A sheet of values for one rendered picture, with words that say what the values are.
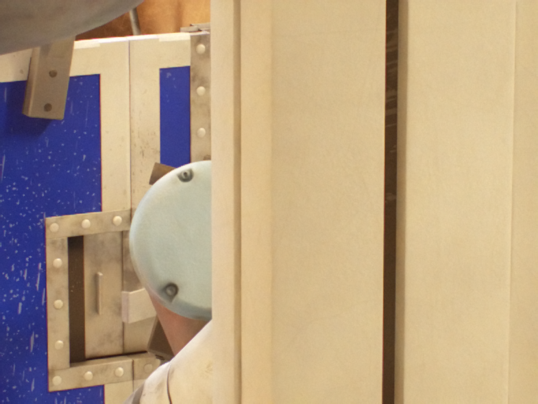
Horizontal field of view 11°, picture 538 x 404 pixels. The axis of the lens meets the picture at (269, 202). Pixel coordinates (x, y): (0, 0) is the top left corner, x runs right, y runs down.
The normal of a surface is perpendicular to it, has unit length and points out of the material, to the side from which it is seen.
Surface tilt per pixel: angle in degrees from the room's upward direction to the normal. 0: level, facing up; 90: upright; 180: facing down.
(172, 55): 90
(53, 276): 90
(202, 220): 66
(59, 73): 90
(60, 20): 131
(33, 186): 90
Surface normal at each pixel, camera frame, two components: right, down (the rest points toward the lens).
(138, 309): 0.74, 0.15
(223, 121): -0.95, 0.07
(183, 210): 0.00, -0.15
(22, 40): 0.38, 0.88
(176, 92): 0.44, 0.21
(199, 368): -0.79, -0.18
